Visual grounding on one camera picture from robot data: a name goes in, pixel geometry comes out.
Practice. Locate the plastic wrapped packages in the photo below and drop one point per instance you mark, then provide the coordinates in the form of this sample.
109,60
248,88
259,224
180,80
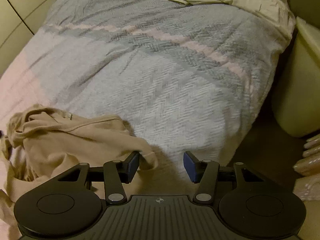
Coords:
307,187

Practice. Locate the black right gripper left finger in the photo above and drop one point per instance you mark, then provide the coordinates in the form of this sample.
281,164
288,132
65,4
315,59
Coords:
75,200

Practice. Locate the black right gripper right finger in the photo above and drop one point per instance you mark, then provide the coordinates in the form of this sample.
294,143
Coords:
243,199

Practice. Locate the beige knit garment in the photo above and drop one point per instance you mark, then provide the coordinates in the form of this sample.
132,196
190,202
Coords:
42,142

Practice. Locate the pink grey bed blanket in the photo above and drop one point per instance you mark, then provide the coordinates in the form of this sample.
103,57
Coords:
185,77

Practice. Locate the cream plastic bin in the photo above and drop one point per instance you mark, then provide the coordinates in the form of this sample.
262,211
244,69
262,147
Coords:
296,107

